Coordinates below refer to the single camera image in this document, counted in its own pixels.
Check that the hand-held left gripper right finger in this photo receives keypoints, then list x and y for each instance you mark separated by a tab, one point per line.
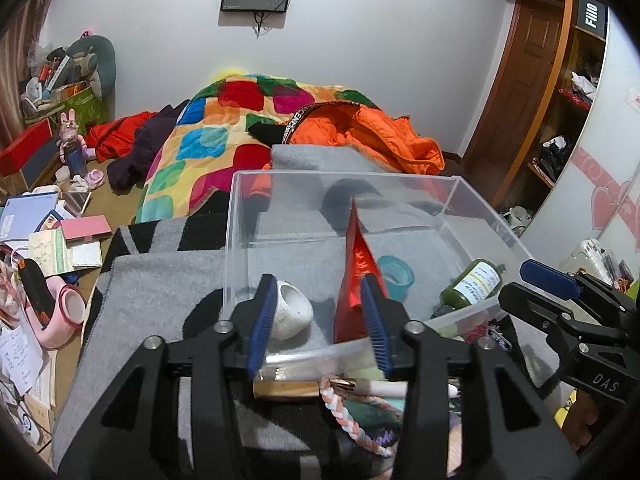
375	330

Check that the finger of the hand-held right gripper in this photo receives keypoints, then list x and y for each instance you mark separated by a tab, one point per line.
530	302
547	274

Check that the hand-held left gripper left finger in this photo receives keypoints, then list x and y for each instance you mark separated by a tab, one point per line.
262	320

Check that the red foil packet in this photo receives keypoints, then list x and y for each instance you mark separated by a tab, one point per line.
356	265

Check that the clear plastic storage box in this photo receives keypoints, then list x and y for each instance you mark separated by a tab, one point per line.
300	240

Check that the person's right hand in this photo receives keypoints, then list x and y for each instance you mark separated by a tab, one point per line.
582	422

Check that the white ceramic cup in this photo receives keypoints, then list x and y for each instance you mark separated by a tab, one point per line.
295	310

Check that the teal tape roll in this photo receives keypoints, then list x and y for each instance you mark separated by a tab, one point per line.
400	277

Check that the green bottle with white label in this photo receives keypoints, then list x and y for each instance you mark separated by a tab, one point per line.
472	285

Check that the white pen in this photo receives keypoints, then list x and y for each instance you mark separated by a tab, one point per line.
390	389

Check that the white handbag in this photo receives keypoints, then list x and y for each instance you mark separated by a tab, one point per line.
517	217

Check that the green cloth pouch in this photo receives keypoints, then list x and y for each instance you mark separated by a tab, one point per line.
372	412

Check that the white door with pink hearts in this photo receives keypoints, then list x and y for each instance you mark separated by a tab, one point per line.
610	135

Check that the colourful patchwork quilt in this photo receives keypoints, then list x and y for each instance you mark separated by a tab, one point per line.
210	140

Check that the pink wallet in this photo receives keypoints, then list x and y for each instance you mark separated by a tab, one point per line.
85	230

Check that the orange puffer jacket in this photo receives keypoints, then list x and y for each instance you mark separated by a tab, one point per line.
380	130

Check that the dark purple garment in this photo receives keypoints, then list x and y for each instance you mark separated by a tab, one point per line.
145	145

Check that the brown wooden wardrobe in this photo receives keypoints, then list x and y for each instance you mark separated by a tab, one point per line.
530	60

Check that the small pink shoes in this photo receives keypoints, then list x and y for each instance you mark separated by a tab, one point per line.
93	180

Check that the green patterned booklet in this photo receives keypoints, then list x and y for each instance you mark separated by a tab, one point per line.
47	255

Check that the red orange garment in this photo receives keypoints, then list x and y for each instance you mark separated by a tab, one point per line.
112	137

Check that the pile of white papers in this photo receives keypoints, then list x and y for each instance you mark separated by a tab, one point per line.
20	360

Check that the blue water bottle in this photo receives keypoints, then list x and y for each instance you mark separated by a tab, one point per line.
76	159

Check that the blue notebook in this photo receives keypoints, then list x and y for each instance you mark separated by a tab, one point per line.
25	215

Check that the black sign box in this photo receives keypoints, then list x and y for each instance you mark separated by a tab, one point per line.
592	12

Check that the grey blue box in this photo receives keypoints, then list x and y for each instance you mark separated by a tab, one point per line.
42	162

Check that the pink bunny toy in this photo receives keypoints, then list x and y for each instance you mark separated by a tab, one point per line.
69	127

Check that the green gift box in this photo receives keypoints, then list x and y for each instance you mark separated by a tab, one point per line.
85	107

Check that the red long box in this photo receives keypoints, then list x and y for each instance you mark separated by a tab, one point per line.
22	147

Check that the grey green plush toy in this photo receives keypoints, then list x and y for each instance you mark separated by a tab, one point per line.
97	57

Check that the pile of desk clutter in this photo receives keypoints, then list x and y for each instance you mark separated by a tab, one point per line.
47	82

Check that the striped curtain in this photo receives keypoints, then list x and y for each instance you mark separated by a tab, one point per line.
17	60

